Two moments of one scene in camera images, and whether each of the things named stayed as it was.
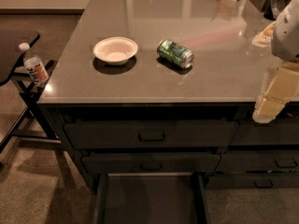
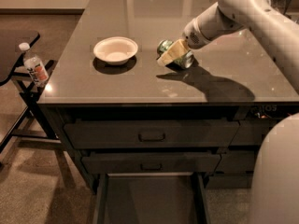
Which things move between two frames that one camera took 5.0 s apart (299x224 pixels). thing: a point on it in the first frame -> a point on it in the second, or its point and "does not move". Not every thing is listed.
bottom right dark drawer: x=252 y=181 does not move
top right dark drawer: x=278 y=132 does not move
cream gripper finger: x=282 y=88 -> x=173 y=52
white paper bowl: x=116 y=49 does not move
